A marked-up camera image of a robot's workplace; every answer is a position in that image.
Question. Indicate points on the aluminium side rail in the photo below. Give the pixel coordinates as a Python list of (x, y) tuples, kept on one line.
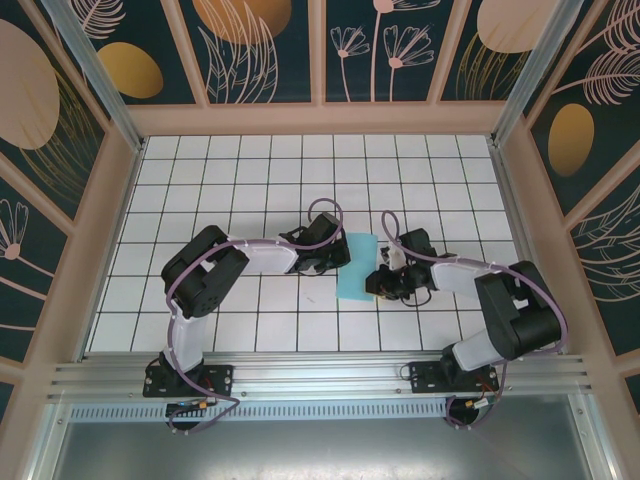
[(511, 200)]

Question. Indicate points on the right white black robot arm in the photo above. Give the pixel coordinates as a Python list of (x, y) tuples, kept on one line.
[(460, 277)]

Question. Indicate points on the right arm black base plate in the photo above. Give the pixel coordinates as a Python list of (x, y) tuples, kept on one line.
[(425, 377)]

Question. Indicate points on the aluminium frame post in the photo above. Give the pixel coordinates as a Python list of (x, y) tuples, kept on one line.
[(101, 85), (537, 75)]

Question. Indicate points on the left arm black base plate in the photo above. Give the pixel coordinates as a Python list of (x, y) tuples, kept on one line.
[(220, 380)]

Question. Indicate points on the aluminium mounting rail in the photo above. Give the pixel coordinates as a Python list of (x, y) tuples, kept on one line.
[(320, 375)]

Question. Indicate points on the grey metal sheet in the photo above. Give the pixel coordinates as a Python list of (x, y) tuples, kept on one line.
[(320, 450)]

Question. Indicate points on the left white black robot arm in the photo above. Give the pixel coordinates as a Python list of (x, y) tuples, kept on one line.
[(265, 257)]

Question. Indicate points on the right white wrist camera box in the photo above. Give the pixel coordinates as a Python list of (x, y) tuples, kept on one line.
[(395, 256)]

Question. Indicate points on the light blue cloth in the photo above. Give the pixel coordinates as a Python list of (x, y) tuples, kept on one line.
[(357, 267)]

